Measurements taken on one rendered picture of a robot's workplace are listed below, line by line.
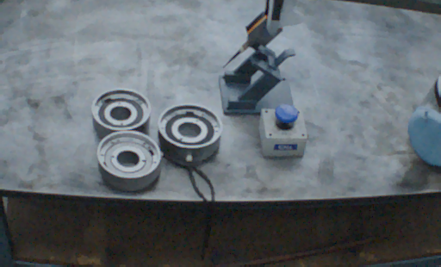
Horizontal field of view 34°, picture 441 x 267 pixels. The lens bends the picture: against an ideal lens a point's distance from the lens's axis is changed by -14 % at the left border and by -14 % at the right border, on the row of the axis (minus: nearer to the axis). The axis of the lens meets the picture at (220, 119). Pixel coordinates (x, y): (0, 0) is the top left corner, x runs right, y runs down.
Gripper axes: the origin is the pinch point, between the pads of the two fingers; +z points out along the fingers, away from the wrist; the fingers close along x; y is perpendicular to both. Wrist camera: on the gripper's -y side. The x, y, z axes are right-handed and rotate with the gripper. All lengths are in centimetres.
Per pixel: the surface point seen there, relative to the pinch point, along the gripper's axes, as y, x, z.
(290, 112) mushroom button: 3.2, -12.4, 8.9
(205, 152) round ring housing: -10.7, -16.6, 13.9
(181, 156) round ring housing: -14.5, -16.9, 14.5
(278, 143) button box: 1.4, -15.3, 13.0
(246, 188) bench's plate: -4.3, -22.2, 16.3
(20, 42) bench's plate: -48, 17, 16
